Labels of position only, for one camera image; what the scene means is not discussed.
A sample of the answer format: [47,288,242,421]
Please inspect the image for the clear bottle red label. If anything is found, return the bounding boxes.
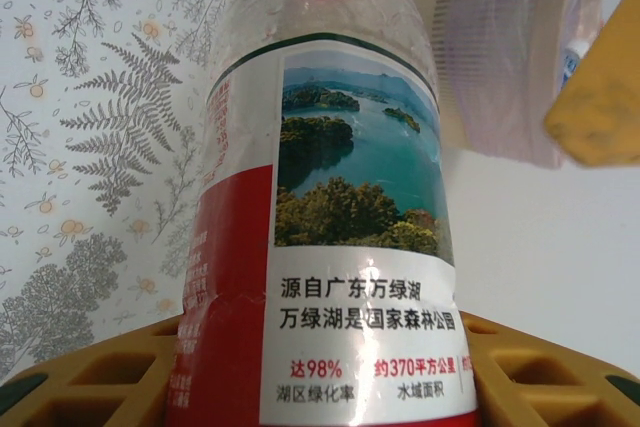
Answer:
[162,0,481,427]

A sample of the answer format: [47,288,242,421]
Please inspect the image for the clear bottle blue label white cap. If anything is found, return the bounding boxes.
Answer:
[560,38,592,94]

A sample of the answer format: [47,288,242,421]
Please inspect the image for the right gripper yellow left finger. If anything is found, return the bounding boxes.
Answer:
[0,315,185,427]

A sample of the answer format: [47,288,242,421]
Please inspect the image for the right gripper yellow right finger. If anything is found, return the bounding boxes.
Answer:
[459,311,640,427]

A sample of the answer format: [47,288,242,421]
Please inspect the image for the pink plastic bin liner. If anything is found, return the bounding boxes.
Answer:
[433,0,609,172]

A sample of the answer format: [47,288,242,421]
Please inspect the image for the floral patterned tablecloth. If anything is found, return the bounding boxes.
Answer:
[0,0,286,388]

